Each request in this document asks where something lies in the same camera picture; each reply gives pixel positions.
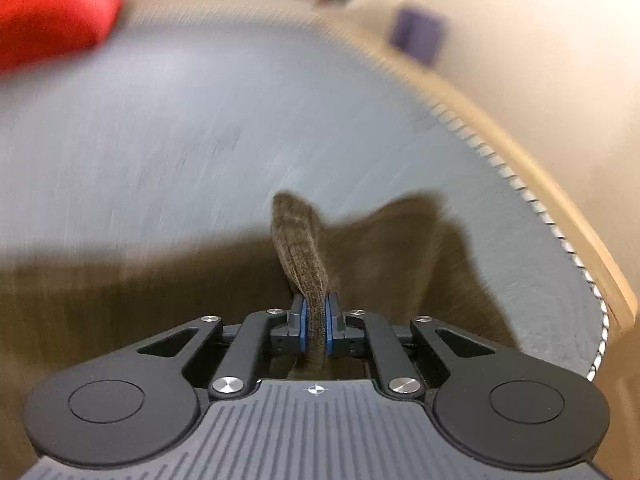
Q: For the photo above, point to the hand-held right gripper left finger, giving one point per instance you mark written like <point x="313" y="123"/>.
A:
<point x="301" y="325"/>

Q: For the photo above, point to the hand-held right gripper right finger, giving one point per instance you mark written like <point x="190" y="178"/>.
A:
<point x="330" y="325"/>

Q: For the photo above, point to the purple box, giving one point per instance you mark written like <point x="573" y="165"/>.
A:
<point x="419" y="35"/>

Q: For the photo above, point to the red cloth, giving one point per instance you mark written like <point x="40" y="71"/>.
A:
<point x="50" y="15"/>

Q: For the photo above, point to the wooden bed frame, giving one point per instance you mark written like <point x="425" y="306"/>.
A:
<point x="602" y="260"/>

